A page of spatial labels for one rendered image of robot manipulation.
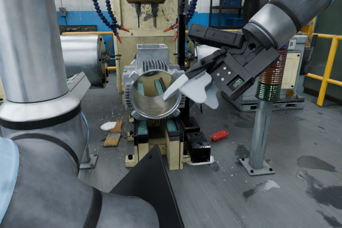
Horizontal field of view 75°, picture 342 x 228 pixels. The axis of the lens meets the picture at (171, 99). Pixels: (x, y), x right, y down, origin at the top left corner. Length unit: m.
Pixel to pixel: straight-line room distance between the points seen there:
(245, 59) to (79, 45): 0.74
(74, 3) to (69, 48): 5.21
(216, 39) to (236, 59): 0.05
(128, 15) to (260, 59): 0.98
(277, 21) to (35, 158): 0.40
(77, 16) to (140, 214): 5.99
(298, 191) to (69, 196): 0.59
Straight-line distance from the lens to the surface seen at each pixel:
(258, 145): 0.71
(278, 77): 0.63
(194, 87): 0.38
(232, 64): 0.40
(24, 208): 0.28
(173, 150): 0.67
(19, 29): 0.35
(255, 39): 0.44
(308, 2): 0.44
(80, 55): 1.00
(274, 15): 0.43
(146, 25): 1.30
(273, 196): 0.69
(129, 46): 1.18
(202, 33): 0.45
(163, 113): 0.72
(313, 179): 0.79
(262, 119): 0.67
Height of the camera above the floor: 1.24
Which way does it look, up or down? 20 degrees down
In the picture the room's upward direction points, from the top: straight up
